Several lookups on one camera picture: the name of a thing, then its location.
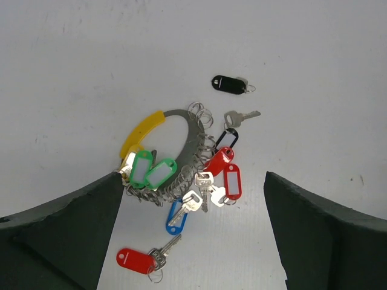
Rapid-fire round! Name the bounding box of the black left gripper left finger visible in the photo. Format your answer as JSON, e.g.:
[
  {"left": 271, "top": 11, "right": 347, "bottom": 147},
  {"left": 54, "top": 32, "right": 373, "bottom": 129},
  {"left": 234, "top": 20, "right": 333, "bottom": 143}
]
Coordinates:
[{"left": 1, "top": 172, "right": 123, "bottom": 289}]

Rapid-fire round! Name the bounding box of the green key tag left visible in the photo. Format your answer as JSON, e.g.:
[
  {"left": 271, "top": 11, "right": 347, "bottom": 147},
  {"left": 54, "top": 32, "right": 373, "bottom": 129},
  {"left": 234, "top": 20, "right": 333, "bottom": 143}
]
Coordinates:
[{"left": 129, "top": 150, "right": 154, "bottom": 189}]

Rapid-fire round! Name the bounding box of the red key tag white label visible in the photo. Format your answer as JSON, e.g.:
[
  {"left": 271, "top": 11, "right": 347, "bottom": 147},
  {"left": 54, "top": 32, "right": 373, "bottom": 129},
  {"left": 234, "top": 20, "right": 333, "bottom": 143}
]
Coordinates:
[{"left": 223, "top": 164, "right": 242, "bottom": 201}]

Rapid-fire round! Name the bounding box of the silver key pair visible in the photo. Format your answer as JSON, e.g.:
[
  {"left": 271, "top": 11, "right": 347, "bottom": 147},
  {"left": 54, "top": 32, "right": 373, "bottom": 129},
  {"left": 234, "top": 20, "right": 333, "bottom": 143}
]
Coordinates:
[{"left": 167, "top": 172, "right": 229, "bottom": 226}]

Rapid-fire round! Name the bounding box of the green key tag right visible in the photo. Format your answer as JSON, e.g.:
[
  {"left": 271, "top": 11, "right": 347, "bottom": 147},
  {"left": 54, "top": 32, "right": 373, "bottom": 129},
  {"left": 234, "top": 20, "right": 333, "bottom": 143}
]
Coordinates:
[{"left": 145, "top": 158, "right": 177, "bottom": 190}]

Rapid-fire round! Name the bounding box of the black key tag with key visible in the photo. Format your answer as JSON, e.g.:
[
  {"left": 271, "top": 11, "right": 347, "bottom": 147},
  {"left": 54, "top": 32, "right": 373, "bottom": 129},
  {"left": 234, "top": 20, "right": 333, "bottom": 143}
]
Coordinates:
[{"left": 211, "top": 75, "right": 256, "bottom": 95}]

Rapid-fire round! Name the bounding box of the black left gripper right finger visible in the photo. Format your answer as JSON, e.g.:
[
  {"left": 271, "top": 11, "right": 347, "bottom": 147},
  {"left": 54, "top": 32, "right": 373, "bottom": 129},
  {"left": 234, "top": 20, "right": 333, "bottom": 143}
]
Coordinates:
[{"left": 264, "top": 172, "right": 386, "bottom": 289}]

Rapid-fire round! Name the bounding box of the green key tag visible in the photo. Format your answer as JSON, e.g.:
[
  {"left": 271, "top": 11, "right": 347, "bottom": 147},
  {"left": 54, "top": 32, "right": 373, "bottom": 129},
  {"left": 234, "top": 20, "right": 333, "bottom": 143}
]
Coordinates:
[
  {"left": 129, "top": 150, "right": 154, "bottom": 189},
  {"left": 145, "top": 158, "right": 177, "bottom": 190}
]

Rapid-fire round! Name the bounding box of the red key tag with key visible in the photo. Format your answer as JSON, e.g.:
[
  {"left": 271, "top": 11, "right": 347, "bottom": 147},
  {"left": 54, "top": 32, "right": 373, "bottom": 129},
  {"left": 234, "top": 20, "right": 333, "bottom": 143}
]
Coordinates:
[{"left": 116, "top": 234, "right": 181, "bottom": 284}]

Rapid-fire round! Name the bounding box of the large grey keyring yellow handle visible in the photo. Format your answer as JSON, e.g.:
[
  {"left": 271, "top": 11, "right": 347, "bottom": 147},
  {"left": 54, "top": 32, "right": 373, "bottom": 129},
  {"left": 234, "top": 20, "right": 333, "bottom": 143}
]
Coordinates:
[{"left": 118, "top": 102, "right": 216, "bottom": 207}]

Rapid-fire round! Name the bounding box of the blue key tag with key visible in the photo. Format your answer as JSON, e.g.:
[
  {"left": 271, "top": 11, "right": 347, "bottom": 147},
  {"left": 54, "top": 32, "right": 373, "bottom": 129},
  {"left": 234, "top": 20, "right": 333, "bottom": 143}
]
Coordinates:
[{"left": 165, "top": 198, "right": 189, "bottom": 236}]

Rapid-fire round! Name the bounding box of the red solid key tag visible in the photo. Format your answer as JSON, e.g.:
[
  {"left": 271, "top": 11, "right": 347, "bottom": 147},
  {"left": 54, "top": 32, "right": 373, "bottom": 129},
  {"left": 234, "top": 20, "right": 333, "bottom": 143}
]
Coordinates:
[{"left": 204, "top": 147, "right": 235, "bottom": 176}]

